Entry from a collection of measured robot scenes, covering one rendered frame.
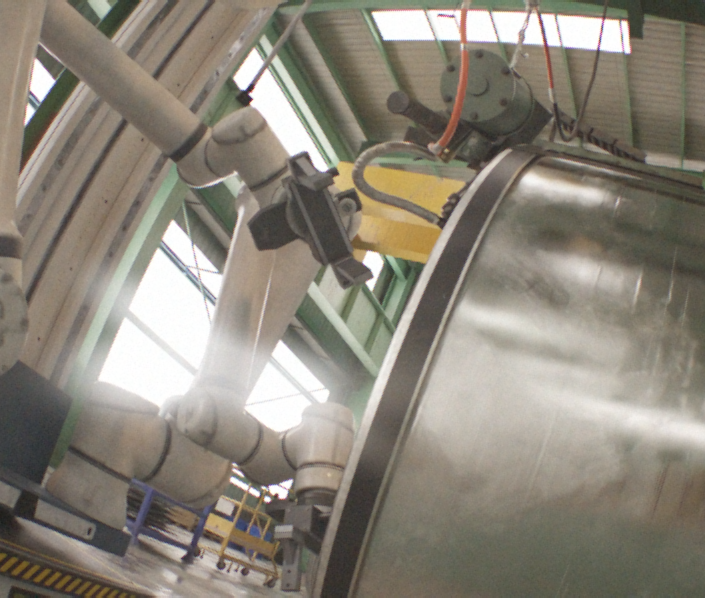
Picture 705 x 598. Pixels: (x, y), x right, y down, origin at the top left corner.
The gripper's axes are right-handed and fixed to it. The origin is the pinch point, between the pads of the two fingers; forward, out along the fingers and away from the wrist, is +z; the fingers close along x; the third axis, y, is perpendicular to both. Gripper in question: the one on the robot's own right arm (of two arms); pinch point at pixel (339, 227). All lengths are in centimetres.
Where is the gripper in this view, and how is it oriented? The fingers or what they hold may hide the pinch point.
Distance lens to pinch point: 100.0
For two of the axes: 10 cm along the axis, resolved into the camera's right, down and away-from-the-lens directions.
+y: 8.8, -4.5, 1.6
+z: 3.0, 2.7, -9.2
